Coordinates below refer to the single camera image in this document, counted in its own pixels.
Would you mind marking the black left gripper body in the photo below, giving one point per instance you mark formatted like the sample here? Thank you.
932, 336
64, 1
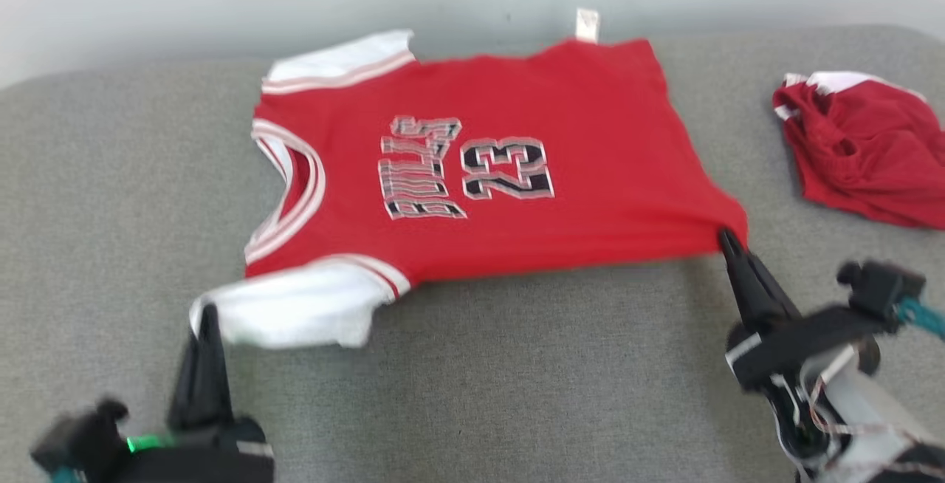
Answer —
199, 457

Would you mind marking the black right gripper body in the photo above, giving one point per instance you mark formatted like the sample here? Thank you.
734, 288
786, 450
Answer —
797, 346

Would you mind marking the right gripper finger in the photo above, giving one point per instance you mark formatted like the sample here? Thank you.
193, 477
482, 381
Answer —
746, 298
771, 298

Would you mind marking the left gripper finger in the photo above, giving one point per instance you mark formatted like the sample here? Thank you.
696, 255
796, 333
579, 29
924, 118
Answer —
190, 387
216, 387

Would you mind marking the red basketball shorts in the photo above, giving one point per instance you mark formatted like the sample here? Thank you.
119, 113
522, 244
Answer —
864, 158

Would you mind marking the red basketball jersey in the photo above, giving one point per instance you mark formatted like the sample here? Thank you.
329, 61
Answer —
590, 136

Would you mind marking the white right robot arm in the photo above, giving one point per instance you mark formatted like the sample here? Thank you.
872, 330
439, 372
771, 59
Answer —
864, 409

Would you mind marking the grey fabric sofa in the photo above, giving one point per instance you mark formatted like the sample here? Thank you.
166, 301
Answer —
480, 394

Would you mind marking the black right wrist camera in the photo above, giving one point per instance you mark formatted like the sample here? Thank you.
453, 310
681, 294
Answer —
878, 291

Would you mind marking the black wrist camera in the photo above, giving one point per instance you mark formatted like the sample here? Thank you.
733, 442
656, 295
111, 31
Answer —
878, 291
81, 442

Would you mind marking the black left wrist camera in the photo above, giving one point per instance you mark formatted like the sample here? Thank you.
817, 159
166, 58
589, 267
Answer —
81, 442

